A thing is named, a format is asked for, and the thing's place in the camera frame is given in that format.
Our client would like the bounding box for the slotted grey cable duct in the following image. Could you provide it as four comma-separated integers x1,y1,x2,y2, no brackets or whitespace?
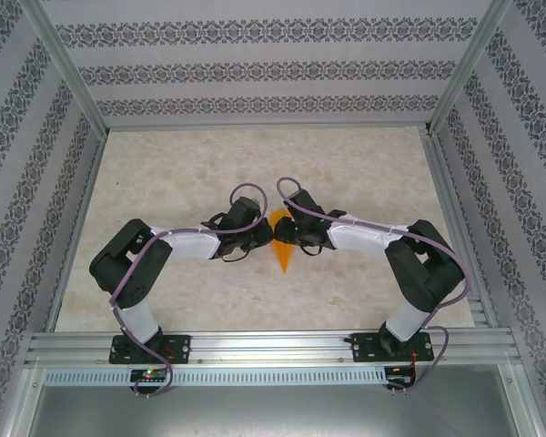
43,366,392,387

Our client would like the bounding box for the left gripper thin black cable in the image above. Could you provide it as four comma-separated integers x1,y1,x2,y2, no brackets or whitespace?
216,248,252,264

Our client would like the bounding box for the aluminium mounting rail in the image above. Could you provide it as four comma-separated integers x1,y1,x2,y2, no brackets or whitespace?
25,330,522,368

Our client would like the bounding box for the aluminium frame side rail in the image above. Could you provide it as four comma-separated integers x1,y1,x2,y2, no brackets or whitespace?
45,131,109,333
420,131,500,329

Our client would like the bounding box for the grey sheet metal shelf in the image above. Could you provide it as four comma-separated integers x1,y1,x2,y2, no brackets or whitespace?
8,366,542,437

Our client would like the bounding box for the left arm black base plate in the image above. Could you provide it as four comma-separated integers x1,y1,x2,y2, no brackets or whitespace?
108,334,193,365

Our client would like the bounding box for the aluminium frame post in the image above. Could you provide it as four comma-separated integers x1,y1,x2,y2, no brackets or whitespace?
21,0,109,137
425,0,513,136

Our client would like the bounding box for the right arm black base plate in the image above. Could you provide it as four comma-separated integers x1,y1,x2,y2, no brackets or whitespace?
352,331,437,364

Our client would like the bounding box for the aluminium frame back rail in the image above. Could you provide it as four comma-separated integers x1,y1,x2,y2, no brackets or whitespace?
104,119,431,133

